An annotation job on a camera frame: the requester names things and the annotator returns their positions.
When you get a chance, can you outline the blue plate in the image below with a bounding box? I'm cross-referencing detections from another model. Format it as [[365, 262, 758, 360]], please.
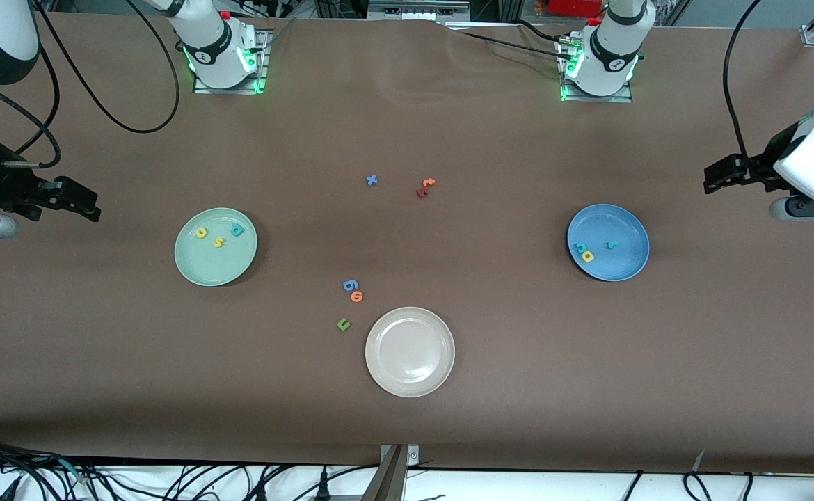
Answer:
[[566, 203, 651, 283]]

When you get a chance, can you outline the green plate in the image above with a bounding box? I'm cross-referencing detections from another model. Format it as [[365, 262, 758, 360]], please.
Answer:
[[174, 207, 259, 287]]

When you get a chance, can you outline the red box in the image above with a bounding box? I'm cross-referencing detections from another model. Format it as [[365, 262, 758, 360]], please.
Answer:
[[546, 0, 606, 18]]

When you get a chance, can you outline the brown table cover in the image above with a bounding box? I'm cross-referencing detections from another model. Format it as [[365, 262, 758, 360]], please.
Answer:
[[0, 13, 814, 475]]

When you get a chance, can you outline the beige plate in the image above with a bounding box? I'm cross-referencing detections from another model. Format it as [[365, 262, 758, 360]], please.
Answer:
[[365, 306, 456, 398]]

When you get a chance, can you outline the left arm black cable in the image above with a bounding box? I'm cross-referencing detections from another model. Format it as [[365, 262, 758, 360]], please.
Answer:
[[724, 0, 769, 162]]

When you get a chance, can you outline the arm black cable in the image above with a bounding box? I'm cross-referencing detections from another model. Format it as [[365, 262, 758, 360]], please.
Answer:
[[0, 0, 180, 169], [724, 0, 769, 162]]

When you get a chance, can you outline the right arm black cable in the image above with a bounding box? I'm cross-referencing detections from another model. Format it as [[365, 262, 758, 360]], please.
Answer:
[[0, 0, 180, 169]]

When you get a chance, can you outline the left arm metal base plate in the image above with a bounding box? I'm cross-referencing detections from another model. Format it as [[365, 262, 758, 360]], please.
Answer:
[[559, 38, 634, 104]]

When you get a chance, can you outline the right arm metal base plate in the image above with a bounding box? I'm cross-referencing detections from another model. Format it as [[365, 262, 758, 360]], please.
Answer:
[[193, 28, 272, 95]]

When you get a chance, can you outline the teal cable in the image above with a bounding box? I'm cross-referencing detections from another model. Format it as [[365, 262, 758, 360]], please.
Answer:
[[58, 458, 91, 484]]

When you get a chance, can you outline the grey metal rail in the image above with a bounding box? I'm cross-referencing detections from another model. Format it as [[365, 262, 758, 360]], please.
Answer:
[[367, 0, 472, 22]]

